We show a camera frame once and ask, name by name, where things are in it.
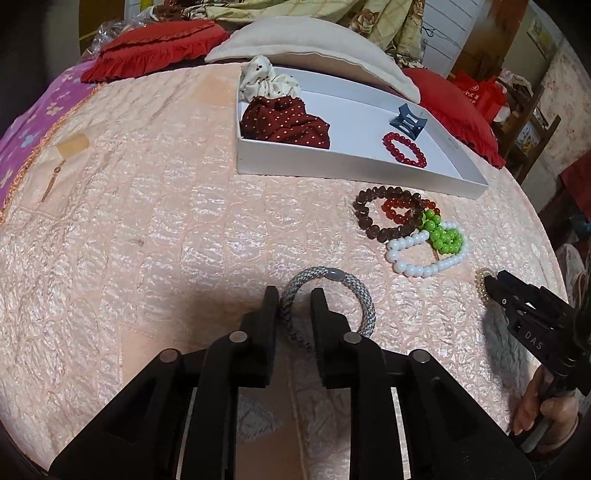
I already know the white bead bracelet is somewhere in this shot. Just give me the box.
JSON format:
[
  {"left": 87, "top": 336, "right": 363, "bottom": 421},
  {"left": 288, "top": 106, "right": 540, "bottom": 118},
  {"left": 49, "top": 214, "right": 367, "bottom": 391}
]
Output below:
[{"left": 386, "top": 222, "right": 469, "bottom": 278}]

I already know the clear plastic bag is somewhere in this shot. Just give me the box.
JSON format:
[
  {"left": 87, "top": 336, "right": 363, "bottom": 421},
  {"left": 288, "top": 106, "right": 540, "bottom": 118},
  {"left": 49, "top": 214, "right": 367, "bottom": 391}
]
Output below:
[{"left": 90, "top": 21, "right": 139, "bottom": 54}]

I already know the brown bead bracelet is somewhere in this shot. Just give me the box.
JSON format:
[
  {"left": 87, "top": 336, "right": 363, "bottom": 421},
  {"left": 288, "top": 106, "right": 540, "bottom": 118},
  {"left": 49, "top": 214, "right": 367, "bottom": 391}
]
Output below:
[{"left": 353, "top": 185, "right": 428, "bottom": 243}]

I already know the cream pillow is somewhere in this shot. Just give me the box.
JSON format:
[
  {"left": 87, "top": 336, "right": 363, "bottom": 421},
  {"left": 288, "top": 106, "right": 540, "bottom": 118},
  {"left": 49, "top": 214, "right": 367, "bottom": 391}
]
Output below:
[{"left": 204, "top": 17, "right": 421, "bottom": 103}]

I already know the clear spiral hair tie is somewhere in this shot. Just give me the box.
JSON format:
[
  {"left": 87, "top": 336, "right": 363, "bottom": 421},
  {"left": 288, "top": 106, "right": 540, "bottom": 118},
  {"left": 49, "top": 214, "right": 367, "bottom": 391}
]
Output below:
[{"left": 475, "top": 268, "right": 499, "bottom": 305}]

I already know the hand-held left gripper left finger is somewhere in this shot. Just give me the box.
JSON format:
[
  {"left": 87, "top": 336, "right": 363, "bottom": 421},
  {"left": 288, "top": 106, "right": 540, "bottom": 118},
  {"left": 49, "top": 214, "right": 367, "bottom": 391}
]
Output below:
[{"left": 51, "top": 285, "right": 280, "bottom": 480}]

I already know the grey braided hair tie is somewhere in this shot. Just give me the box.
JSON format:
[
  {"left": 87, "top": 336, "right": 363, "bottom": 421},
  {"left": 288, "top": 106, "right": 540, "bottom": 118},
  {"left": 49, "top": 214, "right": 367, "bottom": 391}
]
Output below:
[{"left": 278, "top": 266, "right": 376, "bottom": 354}]

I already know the dark red polka-dot scrunchie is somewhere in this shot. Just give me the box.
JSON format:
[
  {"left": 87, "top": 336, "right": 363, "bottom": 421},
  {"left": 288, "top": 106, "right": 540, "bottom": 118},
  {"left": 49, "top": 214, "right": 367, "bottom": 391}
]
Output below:
[{"left": 241, "top": 95, "right": 332, "bottom": 150}]

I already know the blue hair claw clip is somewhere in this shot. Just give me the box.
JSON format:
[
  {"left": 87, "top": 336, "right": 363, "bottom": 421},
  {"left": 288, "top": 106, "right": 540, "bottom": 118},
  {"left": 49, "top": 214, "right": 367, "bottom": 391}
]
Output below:
[{"left": 387, "top": 104, "right": 428, "bottom": 139}]

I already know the red bead bracelet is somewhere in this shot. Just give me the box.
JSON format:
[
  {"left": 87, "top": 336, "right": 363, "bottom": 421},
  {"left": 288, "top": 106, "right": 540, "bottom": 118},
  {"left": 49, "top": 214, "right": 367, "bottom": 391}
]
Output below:
[{"left": 382, "top": 131, "right": 428, "bottom": 168}]

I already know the purple floral blanket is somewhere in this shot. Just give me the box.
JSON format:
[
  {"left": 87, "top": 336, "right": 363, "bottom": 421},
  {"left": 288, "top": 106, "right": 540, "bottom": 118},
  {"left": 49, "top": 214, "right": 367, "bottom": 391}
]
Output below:
[{"left": 0, "top": 62, "right": 100, "bottom": 222}]

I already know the translucent dark orange bead bracelet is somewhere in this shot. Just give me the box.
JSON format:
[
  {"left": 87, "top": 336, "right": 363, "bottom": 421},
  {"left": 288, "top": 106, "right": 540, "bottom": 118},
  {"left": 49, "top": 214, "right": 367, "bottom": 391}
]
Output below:
[{"left": 381, "top": 196, "right": 437, "bottom": 227}]

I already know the red ruffled pillow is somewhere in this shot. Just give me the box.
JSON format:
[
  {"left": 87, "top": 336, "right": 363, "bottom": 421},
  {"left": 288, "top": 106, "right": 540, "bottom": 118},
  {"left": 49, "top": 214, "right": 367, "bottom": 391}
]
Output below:
[
  {"left": 402, "top": 68, "right": 507, "bottom": 168},
  {"left": 81, "top": 19, "right": 230, "bottom": 84}
]

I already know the green bead bracelet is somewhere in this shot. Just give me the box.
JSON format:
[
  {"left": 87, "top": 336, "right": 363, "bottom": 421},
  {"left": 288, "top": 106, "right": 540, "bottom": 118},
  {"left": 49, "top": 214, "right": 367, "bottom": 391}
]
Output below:
[{"left": 418, "top": 209, "right": 464, "bottom": 256}]

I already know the white polka-dot scrunchie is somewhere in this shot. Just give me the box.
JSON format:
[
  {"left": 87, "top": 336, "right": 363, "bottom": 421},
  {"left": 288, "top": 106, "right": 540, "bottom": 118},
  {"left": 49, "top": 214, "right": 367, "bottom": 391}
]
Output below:
[{"left": 239, "top": 55, "right": 302, "bottom": 103}]

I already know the wooden shelf rack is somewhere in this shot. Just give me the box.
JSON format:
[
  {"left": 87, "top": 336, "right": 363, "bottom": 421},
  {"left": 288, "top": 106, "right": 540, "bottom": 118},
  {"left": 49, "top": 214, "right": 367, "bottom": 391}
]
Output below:
[{"left": 492, "top": 78, "right": 561, "bottom": 185}]

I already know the red shopping bag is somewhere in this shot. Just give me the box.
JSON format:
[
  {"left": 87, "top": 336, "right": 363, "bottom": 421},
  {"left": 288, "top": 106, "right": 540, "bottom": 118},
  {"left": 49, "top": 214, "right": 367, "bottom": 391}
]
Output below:
[{"left": 450, "top": 70, "right": 509, "bottom": 123}]

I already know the person's right hand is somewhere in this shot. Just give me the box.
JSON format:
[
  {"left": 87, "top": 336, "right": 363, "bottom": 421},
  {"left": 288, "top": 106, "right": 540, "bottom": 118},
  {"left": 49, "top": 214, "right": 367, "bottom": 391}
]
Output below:
[{"left": 509, "top": 367, "right": 583, "bottom": 462}]

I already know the yellow floral quilt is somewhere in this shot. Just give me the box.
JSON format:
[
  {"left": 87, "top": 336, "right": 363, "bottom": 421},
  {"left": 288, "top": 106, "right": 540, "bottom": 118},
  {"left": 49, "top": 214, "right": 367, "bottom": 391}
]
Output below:
[{"left": 152, "top": 0, "right": 428, "bottom": 70}]

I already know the white shallow box tray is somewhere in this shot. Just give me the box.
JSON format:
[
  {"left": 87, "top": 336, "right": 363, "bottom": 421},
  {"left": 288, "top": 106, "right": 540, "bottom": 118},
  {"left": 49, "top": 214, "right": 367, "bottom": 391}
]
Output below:
[{"left": 236, "top": 65, "right": 489, "bottom": 200}]

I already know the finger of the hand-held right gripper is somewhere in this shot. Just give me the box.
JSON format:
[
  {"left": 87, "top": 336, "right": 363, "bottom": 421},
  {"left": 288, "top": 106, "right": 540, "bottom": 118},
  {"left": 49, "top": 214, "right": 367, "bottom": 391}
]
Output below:
[{"left": 492, "top": 270, "right": 543, "bottom": 320}]

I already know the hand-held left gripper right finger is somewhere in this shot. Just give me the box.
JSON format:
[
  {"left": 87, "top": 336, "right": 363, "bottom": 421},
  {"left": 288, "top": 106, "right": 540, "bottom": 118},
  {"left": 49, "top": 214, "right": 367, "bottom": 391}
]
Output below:
[{"left": 309, "top": 287, "right": 532, "bottom": 480}]

